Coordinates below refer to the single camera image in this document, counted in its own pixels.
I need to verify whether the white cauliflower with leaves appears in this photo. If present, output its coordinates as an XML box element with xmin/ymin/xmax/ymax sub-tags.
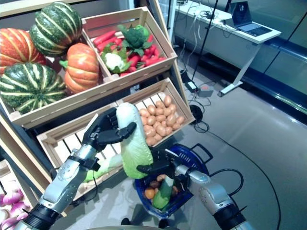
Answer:
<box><xmin>100</xmin><ymin>44</ymin><xmax>131</xmax><ymax>74</ymax></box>

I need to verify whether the green striped pumpkin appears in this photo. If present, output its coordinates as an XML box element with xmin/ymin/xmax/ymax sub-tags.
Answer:
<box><xmin>0</xmin><ymin>62</ymin><xmax>68</xmax><ymax>115</ymax></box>
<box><xmin>30</xmin><ymin>1</ymin><xmax>83</xmax><ymax>58</ymax></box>

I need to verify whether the small orange pumpkin green stem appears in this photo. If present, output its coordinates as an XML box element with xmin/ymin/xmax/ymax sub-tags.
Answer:
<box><xmin>59</xmin><ymin>43</ymin><xmax>100</xmax><ymax>94</ymax></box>

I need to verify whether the large wooden pumpkin crate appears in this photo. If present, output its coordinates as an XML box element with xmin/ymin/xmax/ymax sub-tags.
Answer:
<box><xmin>0</xmin><ymin>23</ymin><xmax>120</xmax><ymax>130</ymax></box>

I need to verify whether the wooden carrot crate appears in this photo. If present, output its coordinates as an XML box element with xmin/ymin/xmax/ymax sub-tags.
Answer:
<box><xmin>81</xmin><ymin>6</ymin><xmax>177</xmax><ymax>82</ymax></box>

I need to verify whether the grey laptop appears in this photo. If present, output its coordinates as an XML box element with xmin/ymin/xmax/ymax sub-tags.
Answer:
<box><xmin>229</xmin><ymin>1</ymin><xmax>273</xmax><ymax>37</ymax></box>

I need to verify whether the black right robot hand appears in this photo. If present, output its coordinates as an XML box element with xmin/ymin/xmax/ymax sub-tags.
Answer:
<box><xmin>137</xmin><ymin>146</ymin><xmax>192</xmax><ymax>184</ymax></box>

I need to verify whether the blue plastic shopping basket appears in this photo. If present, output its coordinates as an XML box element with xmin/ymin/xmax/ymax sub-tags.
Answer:
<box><xmin>134</xmin><ymin>143</ymin><xmax>213</xmax><ymax>219</ymax></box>

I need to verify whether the wooden slatted cabbage crate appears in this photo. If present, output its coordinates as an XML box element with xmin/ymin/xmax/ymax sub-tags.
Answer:
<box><xmin>36</xmin><ymin>102</ymin><xmax>142</xmax><ymax>202</ymax></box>

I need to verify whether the long black floor cable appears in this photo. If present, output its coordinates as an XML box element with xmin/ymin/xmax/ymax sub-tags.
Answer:
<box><xmin>195</xmin><ymin>123</ymin><xmax>281</xmax><ymax>230</ymax></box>

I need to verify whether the black round floor socket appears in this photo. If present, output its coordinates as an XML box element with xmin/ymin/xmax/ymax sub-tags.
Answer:
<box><xmin>188</xmin><ymin>104</ymin><xmax>204</xmax><ymax>124</ymax></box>

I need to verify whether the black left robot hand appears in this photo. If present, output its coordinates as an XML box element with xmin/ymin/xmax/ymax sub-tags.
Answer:
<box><xmin>81</xmin><ymin>107</ymin><xmax>137</xmax><ymax>153</ymax></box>

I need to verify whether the wooden potato crate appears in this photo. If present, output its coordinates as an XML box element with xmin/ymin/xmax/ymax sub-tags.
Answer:
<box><xmin>116</xmin><ymin>77</ymin><xmax>195</xmax><ymax>147</ymax></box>

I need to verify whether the green broccoli head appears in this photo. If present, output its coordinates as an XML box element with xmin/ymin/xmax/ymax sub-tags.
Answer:
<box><xmin>117</xmin><ymin>24</ymin><xmax>153</xmax><ymax>56</ymax></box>

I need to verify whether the grey box red button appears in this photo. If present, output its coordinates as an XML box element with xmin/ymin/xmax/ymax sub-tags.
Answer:
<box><xmin>198</xmin><ymin>86</ymin><xmax>214</xmax><ymax>97</ymax></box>

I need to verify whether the wooden onion crate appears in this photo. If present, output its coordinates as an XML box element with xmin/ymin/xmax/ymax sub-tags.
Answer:
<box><xmin>0</xmin><ymin>160</ymin><xmax>33</xmax><ymax>230</ymax></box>

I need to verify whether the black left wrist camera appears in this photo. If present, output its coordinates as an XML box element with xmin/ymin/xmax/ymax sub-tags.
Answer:
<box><xmin>69</xmin><ymin>155</ymin><xmax>101</xmax><ymax>172</ymax></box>

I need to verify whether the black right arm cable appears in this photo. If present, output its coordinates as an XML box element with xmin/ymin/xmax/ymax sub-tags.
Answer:
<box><xmin>208</xmin><ymin>168</ymin><xmax>245</xmax><ymax>201</ymax></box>

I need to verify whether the white desk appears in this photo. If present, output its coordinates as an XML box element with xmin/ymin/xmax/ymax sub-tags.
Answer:
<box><xmin>174</xmin><ymin>1</ymin><xmax>282</xmax><ymax>98</ymax></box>

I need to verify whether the power adapter brick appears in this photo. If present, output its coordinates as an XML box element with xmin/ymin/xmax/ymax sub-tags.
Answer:
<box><xmin>187</xmin><ymin>80</ymin><xmax>199</xmax><ymax>92</ymax></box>

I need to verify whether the black pole stand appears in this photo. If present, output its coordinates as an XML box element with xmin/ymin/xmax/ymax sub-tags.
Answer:
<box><xmin>191</xmin><ymin>0</ymin><xmax>219</xmax><ymax>83</ymax></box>

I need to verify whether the large orange striped pumpkin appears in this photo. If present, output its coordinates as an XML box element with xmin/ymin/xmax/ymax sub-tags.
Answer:
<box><xmin>0</xmin><ymin>28</ymin><xmax>47</xmax><ymax>74</ymax></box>

